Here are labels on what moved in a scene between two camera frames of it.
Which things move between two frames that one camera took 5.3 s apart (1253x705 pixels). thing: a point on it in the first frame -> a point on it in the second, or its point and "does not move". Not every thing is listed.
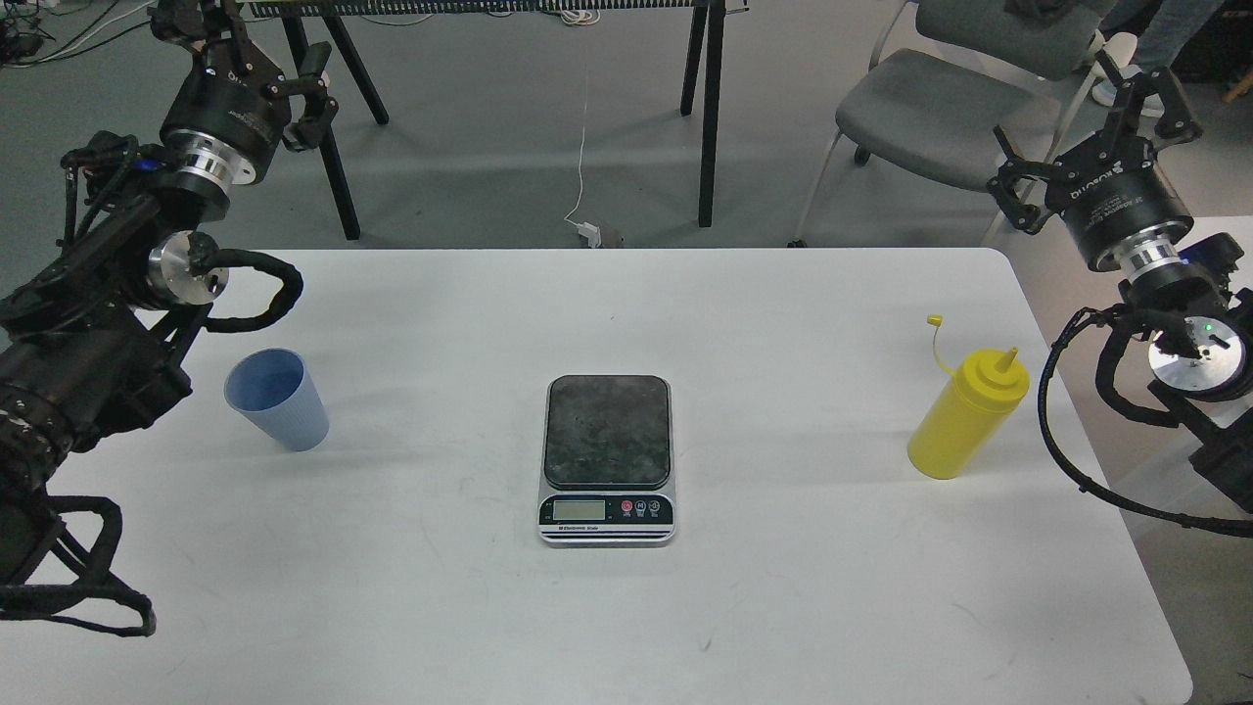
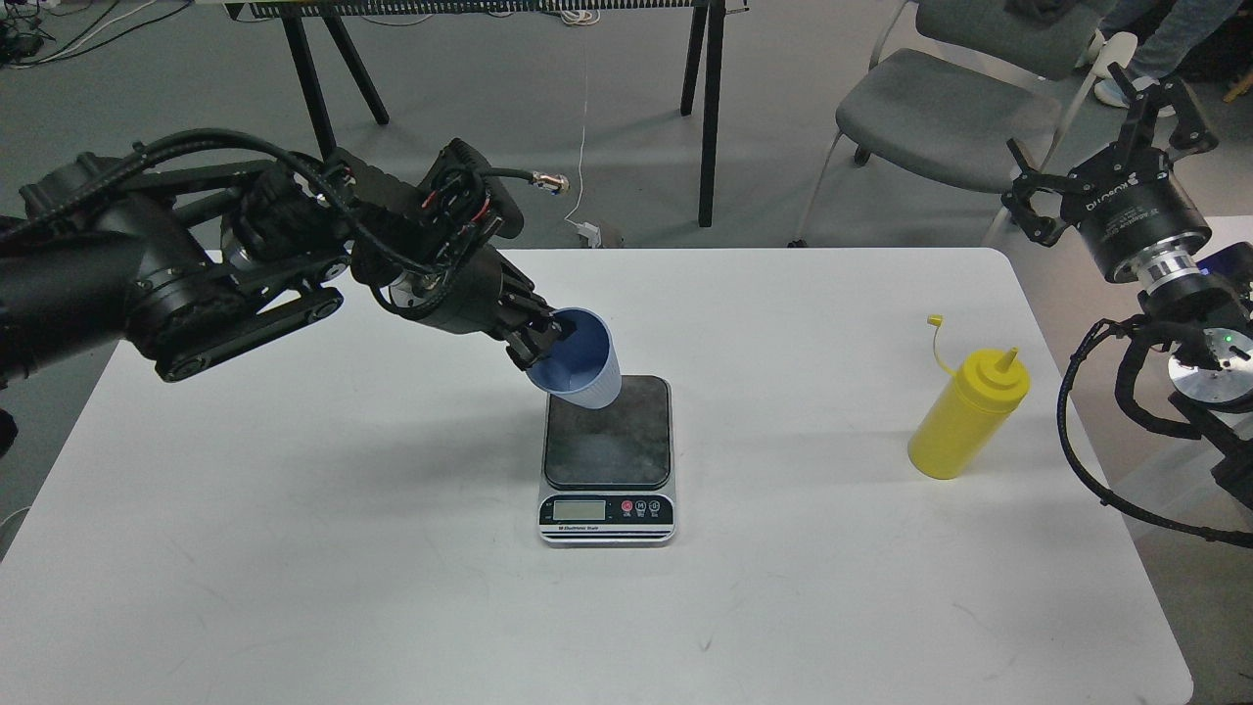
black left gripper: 232,104 -> 480,293
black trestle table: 309,21 does not move
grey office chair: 981,92 does not move
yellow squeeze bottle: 983,391 does not move
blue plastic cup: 273,389 -> 583,367
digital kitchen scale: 608,461 does not move
